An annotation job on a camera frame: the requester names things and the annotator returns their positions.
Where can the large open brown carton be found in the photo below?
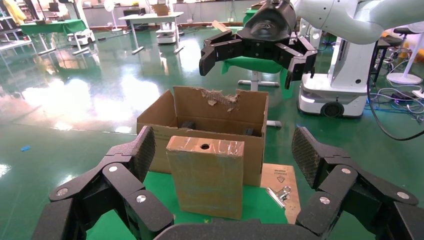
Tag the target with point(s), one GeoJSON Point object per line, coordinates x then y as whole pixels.
{"type": "Point", "coordinates": [215, 114]}

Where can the grey metal shelf rack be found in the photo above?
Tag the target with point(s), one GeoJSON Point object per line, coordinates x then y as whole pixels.
{"type": "Point", "coordinates": [16, 43]}

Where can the white standing fan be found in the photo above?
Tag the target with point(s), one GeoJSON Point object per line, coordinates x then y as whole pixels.
{"type": "Point", "coordinates": [109, 5]}
{"type": "Point", "coordinates": [404, 78]}

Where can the open cardboard box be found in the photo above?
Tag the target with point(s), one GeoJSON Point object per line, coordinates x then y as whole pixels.
{"type": "Point", "coordinates": [161, 10]}

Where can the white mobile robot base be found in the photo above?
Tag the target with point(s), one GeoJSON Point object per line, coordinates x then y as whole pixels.
{"type": "Point", "coordinates": [81, 36]}
{"type": "Point", "coordinates": [165, 36]}

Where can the black equipment case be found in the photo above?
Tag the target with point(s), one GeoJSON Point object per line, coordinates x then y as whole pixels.
{"type": "Point", "coordinates": [134, 11]}

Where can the small blue floor scrap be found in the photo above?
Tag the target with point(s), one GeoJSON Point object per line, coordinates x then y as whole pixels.
{"type": "Point", "coordinates": [25, 148]}

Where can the white wheeled background robot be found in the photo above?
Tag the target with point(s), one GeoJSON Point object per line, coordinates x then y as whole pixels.
{"type": "Point", "coordinates": [344, 96]}

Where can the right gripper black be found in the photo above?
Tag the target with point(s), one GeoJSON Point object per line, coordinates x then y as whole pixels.
{"type": "Point", "coordinates": [268, 23]}

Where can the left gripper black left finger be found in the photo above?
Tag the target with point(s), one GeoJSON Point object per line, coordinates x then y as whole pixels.
{"type": "Point", "coordinates": [122, 185]}

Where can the silver binder clip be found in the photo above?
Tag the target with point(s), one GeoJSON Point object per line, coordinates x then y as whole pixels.
{"type": "Point", "coordinates": [276, 196]}

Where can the small brown background box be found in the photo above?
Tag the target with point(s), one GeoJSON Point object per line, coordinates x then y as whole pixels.
{"type": "Point", "coordinates": [256, 6]}

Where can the small taped cardboard box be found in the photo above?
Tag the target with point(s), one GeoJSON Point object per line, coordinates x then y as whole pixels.
{"type": "Point", "coordinates": [205, 182]}

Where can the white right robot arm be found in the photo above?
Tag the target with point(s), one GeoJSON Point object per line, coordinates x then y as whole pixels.
{"type": "Point", "coordinates": [348, 20]}

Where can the yellow hanging cloth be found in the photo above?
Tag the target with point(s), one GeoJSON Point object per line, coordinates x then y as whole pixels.
{"type": "Point", "coordinates": [16, 11]}

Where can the black foam block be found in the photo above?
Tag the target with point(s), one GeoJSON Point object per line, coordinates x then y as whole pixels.
{"type": "Point", "coordinates": [188, 125]}
{"type": "Point", "coordinates": [249, 132]}

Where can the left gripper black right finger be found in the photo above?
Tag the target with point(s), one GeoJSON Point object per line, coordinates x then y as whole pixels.
{"type": "Point", "coordinates": [344, 188]}

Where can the black round stool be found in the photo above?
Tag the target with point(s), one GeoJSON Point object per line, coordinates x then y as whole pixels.
{"type": "Point", "coordinates": [404, 31]}
{"type": "Point", "coordinates": [391, 40]}

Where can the green cloth covered table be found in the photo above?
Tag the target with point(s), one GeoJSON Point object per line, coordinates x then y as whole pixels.
{"type": "Point", "coordinates": [251, 64]}
{"type": "Point", "coordinates": [53, 26]}
{"type": "Point", "coordinates": [248, 16]}

